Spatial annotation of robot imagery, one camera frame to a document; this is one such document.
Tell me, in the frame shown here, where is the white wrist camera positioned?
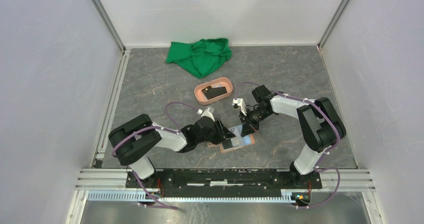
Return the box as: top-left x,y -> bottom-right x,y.
232,98 -> 247,116
197,107 -> 215,120

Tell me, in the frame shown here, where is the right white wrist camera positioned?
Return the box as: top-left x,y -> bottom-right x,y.
232,98 -> 247,116

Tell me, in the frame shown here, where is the pink oval tray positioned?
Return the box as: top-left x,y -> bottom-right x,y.
194,77 -> 233,105

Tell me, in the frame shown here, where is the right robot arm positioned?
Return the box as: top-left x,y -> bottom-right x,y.
232,85 -> 347,188

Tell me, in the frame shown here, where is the green cloth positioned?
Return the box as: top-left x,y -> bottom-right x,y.
165,38 -> 232,79

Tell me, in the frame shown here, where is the brown leather card holder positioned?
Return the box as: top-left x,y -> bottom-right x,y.
207,125 -> 255,153

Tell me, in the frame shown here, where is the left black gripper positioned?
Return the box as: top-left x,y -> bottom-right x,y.
196,117 -> 236,145

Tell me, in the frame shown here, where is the black card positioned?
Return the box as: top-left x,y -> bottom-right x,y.
201,86 -> 228,100

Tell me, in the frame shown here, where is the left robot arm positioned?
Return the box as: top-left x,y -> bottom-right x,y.
108,114 -> 236,188

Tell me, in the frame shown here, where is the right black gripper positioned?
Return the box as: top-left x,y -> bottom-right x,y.
239,106 -> 272,137

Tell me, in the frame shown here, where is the white magstripe card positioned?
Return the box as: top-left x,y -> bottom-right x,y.
229,125 -> 244,146

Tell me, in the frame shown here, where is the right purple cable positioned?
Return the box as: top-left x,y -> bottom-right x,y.
233,81 -> 342,210

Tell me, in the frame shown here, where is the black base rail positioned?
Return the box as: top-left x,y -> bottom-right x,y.
142,168 -> 323,197

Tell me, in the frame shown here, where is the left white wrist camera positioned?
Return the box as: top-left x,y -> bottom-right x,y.
197,107 -> 215,120

